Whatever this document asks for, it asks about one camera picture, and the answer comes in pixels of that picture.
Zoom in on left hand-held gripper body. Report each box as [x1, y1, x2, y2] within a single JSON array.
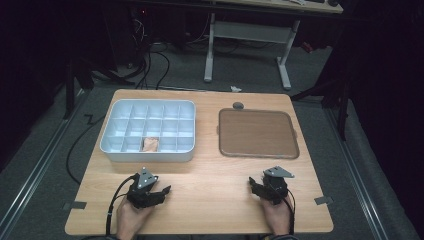
[[126, 166, 168, 210]]

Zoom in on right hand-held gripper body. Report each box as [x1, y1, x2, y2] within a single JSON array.
[[260, 165, 296, 206]]

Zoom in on beige cloth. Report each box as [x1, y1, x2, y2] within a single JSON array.
[[141, 136, 160, 154]]

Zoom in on brown tray with grey rim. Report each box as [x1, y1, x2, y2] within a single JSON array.
[[217, 107, 300, 160]]

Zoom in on white divided storage box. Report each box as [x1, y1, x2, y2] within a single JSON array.
[[99, 98, 197, 164]]

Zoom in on grey tape piece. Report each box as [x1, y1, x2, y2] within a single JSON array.
[[313, 195, 335, 206], [62, 200, 88, 211]]

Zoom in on dark metal stand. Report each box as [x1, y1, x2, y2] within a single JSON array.
[[289, 56, 355, 142], [62, 54, 136, 120]]

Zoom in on white-legged desk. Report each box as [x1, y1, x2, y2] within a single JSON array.
[[203, 0, 345, 91]]

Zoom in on dark equipment cabinet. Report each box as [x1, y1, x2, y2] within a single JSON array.
[[99, 5, 152, 68]]

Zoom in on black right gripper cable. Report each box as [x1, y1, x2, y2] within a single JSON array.
[[284, 187, 297, 236]]

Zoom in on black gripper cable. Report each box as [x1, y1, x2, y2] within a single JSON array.
[[105, 175, 138, 236], [284, 187, 297, 236]]

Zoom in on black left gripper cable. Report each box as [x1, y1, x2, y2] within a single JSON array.
[[105, 175, 138, 236]]

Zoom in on aluminium floor rail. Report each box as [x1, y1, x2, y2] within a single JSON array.
[[323, 107, 391, 240], [0, 89, 88, 234]]

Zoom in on black floor cable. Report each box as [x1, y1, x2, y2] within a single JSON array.
[[65, 113, 108, 186]]

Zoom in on bundle of black cables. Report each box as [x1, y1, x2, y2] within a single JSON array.
[[132, 18, 172, 91]]

